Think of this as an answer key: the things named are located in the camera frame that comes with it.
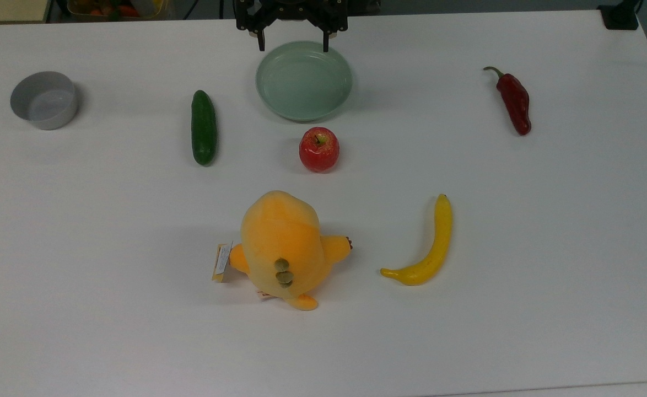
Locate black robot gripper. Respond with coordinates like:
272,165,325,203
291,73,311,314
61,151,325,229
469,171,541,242
235,0,349,53

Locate red apple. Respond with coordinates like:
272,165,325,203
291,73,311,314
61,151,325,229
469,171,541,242
299,127,341,173

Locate small grey bowl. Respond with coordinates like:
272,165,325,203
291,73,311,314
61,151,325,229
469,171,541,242
10,71,79,131

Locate pale green plate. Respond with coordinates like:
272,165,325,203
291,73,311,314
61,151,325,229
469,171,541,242
255,40,353,122

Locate green cucumber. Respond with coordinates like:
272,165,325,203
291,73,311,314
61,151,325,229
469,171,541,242
191,90,218,167

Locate clear box of toy vegetables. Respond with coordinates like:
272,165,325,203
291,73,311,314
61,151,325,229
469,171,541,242
67,0,171,22

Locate orange plush dinosaur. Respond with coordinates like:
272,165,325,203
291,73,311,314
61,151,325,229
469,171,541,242
212,190,353,312

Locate red chili pepper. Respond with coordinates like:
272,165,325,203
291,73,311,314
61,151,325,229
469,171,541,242
483,66,532,136

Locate yellow banana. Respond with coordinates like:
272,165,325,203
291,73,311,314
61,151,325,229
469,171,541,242
380,194,454,286

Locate beige board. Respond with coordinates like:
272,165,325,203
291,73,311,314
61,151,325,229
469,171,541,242
0,0,47,23

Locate black table clamp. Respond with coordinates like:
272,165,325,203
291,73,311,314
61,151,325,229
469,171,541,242
597,0,640,31

